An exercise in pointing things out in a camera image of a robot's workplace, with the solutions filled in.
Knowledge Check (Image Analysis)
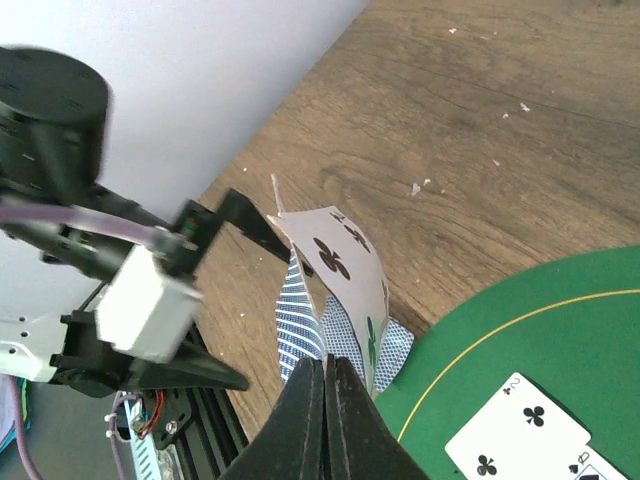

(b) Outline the blue patterned card deck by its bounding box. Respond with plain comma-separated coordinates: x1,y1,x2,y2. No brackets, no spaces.
275,253,414,392

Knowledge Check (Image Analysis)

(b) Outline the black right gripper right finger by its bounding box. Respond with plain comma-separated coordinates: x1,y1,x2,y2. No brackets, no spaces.
324,355,427,480

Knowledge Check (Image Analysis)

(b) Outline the face up community card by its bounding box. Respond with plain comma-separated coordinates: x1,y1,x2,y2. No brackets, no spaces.
443,371,593,480

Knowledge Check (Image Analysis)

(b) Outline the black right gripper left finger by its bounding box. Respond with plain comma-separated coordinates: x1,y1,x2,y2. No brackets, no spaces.
222,358,324,480

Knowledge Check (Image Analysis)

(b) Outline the face up queen card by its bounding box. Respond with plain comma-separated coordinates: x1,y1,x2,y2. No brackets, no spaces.
568,445,627,480

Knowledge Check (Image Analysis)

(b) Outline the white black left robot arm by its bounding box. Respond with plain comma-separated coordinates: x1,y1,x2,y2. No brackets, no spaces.
1,46,289,398

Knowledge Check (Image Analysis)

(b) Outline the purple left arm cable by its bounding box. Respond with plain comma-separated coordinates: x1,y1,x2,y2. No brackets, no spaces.
0,202,166,480

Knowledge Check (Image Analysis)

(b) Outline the light blue slotted cable duct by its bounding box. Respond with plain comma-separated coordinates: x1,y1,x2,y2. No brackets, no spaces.
122,399,163,480

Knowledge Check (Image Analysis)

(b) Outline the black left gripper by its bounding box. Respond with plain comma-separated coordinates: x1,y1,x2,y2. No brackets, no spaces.
53,201,250,395

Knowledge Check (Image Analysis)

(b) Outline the round green poker mat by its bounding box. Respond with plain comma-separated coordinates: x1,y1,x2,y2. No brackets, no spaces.
376,246,639,479

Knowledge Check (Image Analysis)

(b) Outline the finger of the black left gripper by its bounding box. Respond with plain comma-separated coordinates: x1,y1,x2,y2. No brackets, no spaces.
219,188,291,263

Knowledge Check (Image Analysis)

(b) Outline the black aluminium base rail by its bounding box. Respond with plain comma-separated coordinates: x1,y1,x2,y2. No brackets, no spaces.
150,388,249,480

